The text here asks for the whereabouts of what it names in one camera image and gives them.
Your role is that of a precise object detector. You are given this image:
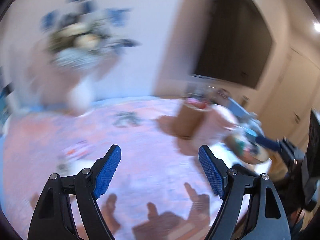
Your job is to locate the purple tissue pack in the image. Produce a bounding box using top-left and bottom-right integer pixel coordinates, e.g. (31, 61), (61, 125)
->
(59, 141), (92, 161)

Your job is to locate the blue plaid hair bow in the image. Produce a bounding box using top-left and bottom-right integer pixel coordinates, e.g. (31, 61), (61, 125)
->
(113, 112), (142, 128)

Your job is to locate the pink lidded container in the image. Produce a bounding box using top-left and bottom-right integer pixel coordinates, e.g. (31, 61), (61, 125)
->
(191, 105), (239, 151)

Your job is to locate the pink floral towel mat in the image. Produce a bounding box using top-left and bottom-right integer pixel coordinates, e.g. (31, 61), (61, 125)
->
(3, 98), (222, 239)

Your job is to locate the wooden pen holder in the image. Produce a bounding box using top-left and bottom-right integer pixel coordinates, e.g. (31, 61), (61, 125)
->
(172, 98), (211, 139)

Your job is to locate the white ribbed vase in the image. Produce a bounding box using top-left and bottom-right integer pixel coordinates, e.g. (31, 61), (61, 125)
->
(66, 76), (94, 116)

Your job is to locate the artificial flower bouquet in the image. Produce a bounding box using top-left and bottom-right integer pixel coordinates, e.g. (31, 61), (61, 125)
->
(41, 0), (139, 70)

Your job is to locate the wall mounted television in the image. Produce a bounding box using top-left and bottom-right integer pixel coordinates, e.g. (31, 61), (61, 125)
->
(194, 0), (273, 89)

